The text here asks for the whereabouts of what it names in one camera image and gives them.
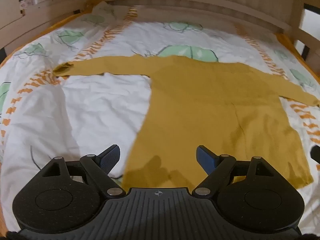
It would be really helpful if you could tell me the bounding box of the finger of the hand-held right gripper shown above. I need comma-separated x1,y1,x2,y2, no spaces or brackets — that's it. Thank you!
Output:
310,145,320,165

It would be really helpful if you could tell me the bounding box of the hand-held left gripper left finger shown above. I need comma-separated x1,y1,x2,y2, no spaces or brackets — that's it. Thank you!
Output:
40,144,127,199

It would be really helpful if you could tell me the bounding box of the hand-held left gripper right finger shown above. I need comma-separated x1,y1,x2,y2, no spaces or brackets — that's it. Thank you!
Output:
192,145,274,198

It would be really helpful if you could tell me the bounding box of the mustard yellow knit sweater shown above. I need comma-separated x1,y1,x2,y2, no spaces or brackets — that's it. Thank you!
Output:
53,54,320,189

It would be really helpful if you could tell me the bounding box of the white leaf-print duvet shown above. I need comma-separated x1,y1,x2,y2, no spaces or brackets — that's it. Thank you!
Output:
0,1,320,233

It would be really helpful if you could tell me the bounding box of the white leaf-print pillow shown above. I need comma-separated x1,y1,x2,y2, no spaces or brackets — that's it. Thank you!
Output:
86,1,138,28

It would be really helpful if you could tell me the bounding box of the wooden bed frame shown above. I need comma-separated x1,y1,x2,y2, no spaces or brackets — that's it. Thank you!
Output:
0,0,320,80

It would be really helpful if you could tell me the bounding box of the small paper wall picture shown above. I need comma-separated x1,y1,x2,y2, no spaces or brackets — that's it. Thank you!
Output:
17,0,34,15

